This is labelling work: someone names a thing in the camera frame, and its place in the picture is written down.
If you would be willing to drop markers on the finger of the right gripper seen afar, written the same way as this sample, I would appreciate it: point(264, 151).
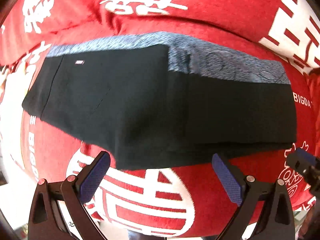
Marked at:
point(300, 160)

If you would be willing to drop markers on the red sofa cover white characters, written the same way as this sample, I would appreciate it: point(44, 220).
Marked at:
point(173, 202)

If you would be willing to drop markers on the black pants with blue stripe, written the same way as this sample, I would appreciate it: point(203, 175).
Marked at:
point(162, 99)

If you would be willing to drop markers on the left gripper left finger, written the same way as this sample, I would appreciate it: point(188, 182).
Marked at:
point(46, 221)

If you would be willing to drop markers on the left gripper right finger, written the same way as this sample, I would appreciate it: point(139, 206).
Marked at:
point(276, 219)

